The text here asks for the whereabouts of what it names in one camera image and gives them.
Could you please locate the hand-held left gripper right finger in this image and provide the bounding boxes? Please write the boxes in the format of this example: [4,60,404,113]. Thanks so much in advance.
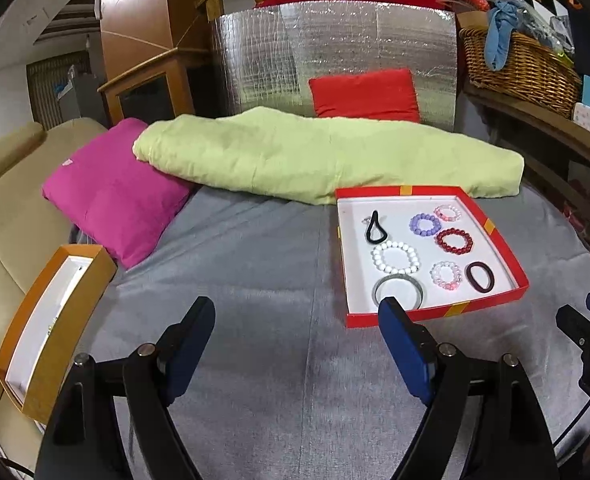
[378,296,558,480]

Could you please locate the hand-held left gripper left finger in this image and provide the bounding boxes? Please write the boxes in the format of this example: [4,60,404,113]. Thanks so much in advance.
[35,296,216,480]

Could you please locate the red cardboard box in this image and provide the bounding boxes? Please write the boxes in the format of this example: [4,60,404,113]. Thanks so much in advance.
[335,185,530,329]

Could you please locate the red bead bracelet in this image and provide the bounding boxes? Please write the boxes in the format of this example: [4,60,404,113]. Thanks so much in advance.
[435,228,473,255]

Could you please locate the silver bangle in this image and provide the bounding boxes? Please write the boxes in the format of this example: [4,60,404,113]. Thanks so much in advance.
[372,274,424,310]

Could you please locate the grey bed sheet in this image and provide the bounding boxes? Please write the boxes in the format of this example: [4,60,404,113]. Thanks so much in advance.
[40,180,590,480]

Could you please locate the orange cardboard box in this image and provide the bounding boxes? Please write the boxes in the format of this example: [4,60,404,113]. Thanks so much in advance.
[0,244,118,423]

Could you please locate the pink pillow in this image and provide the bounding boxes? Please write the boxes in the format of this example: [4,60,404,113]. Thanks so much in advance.
[42,118,192,269]

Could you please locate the wooden shelf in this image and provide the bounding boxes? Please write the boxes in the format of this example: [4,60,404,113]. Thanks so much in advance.
[462,82,590,271]

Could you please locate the light green blanket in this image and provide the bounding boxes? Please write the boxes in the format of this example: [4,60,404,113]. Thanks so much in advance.
[133,106,526,206]

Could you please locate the wicker basket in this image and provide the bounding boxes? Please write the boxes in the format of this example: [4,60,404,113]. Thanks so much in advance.
[459,27,583,120]

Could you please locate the beige sofa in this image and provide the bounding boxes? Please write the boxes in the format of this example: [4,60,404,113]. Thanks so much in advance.
[0,117,110,480]

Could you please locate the red cushion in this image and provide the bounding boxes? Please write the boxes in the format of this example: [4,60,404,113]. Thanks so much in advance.
[309,68,422,123]

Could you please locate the blue cloth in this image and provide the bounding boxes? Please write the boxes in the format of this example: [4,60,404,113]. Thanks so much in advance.
[485,1,523,72]

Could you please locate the silver foil insulation sheet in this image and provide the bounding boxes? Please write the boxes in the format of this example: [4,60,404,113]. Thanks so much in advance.
[210,1,458,133]

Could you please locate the clear plastic bags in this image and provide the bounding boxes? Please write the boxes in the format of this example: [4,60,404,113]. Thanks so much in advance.
[480,0,576,56]

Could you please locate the wooden cabinet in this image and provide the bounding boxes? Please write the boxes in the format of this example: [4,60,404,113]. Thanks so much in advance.
[95,0,210,128]

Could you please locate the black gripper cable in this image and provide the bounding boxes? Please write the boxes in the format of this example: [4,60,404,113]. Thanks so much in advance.
[550,400,590,461]

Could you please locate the pink and white bead bracelet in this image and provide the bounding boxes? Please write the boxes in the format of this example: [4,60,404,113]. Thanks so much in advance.
[430,261,463,291]

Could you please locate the dark red hair tie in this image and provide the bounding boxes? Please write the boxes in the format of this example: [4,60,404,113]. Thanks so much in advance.
[465,261,500,293]

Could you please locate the black hair tie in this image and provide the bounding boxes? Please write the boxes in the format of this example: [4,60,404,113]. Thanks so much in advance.
[365,210,390,242]

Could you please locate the purple bead bracelet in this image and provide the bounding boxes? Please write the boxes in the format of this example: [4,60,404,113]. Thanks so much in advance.
[409,213,442,237]

